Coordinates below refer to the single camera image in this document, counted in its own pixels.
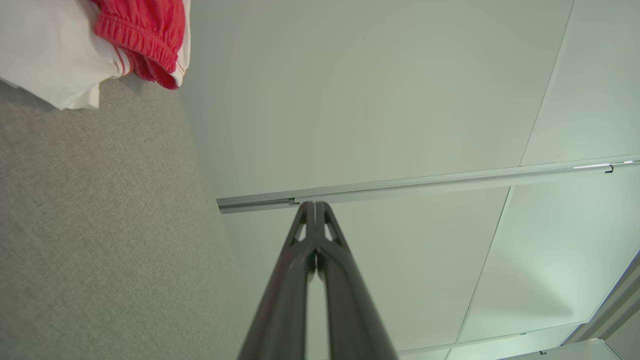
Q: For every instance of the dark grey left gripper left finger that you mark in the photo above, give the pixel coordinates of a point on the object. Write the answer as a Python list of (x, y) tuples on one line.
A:
[(285, 310)]

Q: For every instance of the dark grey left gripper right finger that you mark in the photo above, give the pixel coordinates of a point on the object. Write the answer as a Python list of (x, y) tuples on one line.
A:
[(350, 320)]

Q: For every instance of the red Bulls jersey white sleeves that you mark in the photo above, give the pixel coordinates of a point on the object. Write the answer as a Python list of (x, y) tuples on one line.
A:
[(50, 55)]

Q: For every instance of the grey aluminium partition post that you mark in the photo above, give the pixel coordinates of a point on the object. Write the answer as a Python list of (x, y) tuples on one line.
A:
[(400, 185)]

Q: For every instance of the grey aluminium partition frame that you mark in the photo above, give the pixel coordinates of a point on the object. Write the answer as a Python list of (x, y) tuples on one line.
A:
[(617, 300)]

